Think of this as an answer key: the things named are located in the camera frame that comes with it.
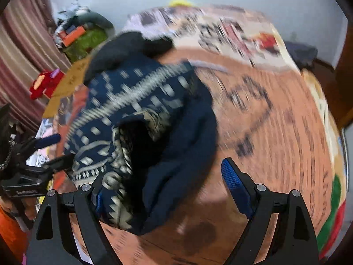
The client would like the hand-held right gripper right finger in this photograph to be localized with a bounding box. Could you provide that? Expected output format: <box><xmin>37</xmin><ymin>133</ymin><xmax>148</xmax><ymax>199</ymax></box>
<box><xmin>221</xmin><ymin>157</ymin><xmax>326</xmax><ymax>265</ymax></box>

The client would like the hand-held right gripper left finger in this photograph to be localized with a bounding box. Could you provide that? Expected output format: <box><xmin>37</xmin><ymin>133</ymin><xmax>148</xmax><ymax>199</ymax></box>
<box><xmin>26</xmin><ymin>184</ymin><xmax>122</xmax><ymax>265</ymax></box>

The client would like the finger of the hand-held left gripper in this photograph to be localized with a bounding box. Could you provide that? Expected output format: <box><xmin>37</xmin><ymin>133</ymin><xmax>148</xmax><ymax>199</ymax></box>
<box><xmin>21</xmin><ymin>134</ymin><xmax>61</xmax><ymax>151</ymax></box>
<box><xmin>41</xmin><ymin>155</ymin><xmax>75</xmax><ymax>173</ymax></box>

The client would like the navy patterned hoodie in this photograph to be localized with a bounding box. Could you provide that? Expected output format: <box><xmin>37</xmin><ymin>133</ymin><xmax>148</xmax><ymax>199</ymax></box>
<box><xmin>63</xmin><ymin>61</ymin><xmax>218</xmax><ymax>235</ymax></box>

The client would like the printed blanket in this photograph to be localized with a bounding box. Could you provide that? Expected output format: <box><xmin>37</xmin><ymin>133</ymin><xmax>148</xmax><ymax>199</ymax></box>
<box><xmin>41</xmin><ymin>6</ymin><xmax>346</xmax><ymax>265</ymax></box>

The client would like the red toy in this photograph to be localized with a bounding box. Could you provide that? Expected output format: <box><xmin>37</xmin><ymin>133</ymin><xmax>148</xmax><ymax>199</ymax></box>
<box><xmin>30</xmin><ymin>69</ymin><xmax>65</xmax><ymax>100</ymax></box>

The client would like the striped curtain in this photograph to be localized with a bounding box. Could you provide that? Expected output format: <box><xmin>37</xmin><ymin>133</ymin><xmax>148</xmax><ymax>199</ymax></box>
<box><xmin>0</xmin><ymin>0</ymin><xmax>71</xmax><ymax>133</ymax></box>

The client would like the orange box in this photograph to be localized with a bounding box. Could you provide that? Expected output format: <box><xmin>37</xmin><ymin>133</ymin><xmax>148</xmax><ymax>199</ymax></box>
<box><xmin>62</xmin><ymin>26</ymin><xmax>86</xmax><ymax>47</ymax></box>

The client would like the black garment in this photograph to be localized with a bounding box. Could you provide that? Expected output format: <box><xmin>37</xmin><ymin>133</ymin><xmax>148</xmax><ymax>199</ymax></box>
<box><xmin>84</xmin><ymin>32</ymin><xmax>174</xmax><ymax>89</ymax></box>

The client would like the grey-green pillow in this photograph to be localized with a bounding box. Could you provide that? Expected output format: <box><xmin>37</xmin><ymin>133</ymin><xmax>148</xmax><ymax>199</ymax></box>
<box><xmin>77</xmin><ymin>11</ymin><xmax>115</xmax><ymax>31</ymax></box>

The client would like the dark cloth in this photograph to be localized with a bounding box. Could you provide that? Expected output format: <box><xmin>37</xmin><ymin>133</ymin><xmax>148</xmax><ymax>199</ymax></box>
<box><xmin>284</xmin><ymin>41</ymin><xmax>317</xmax><ymax>68</ymax></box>

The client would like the wooden door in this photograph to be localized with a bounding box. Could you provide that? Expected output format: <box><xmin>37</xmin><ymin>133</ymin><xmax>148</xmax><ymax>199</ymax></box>
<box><xmin>332</xmin><ymin>30</ymin><xmax>353</xmax><ymax>129</ymax></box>

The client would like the yellow object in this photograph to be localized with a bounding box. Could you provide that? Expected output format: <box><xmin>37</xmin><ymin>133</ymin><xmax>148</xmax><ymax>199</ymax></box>
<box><xmin>168</xmin><ymin>0</ymin><xmax>196</xmax><ymax>7</ymax></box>

